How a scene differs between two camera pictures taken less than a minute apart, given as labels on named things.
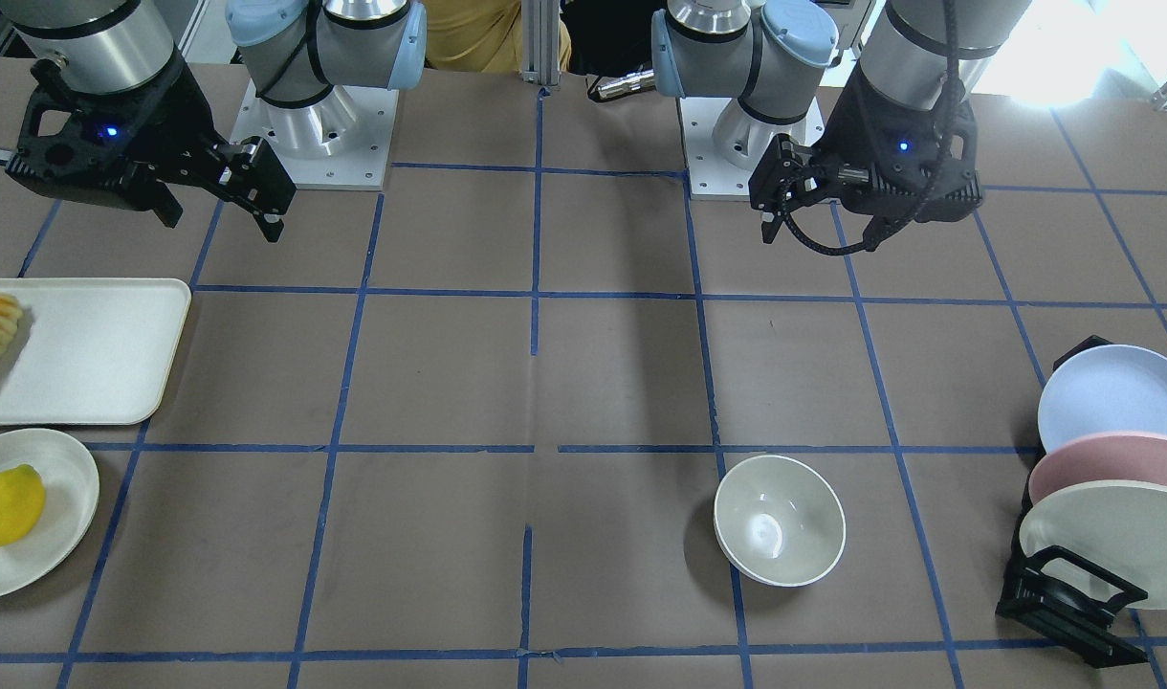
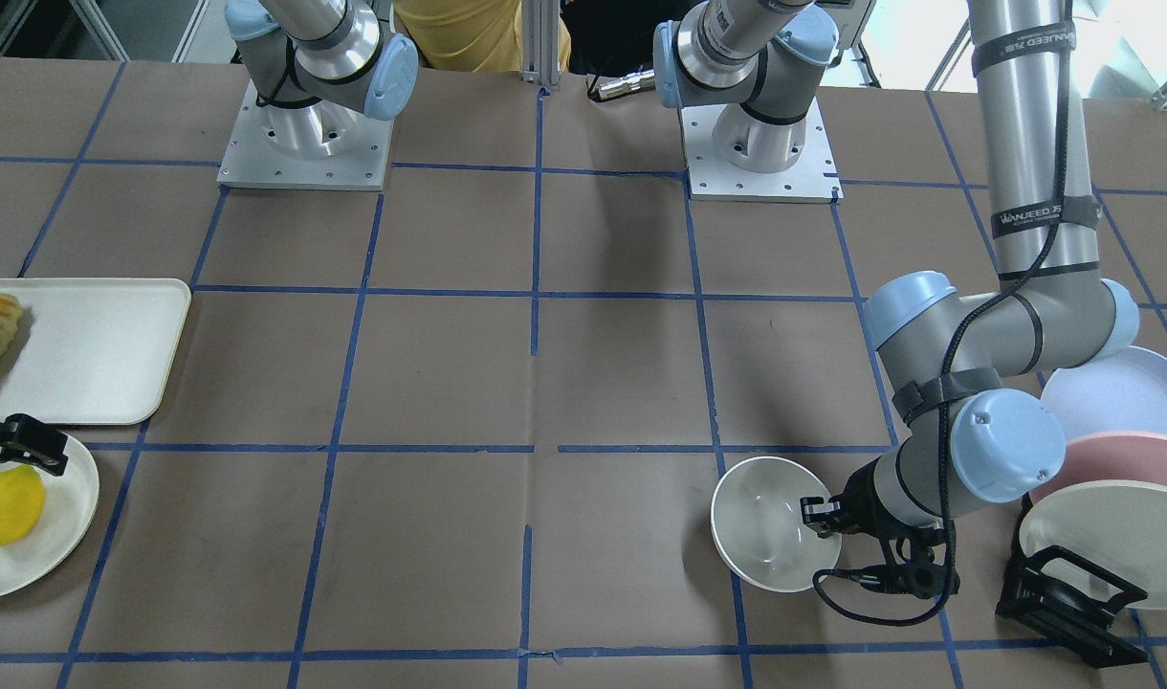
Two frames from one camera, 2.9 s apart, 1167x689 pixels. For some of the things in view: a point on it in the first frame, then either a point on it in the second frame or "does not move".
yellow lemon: (6, 505) does not move
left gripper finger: (789, 174) to (827, 519)
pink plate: (1114, 456) does not move
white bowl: (777, 522) does not move
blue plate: (1115, 388) does not move
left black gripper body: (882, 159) to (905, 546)
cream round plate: (72, 492) does not move
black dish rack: (1033, 602) does not move
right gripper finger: (257, 182) to (22, 438)
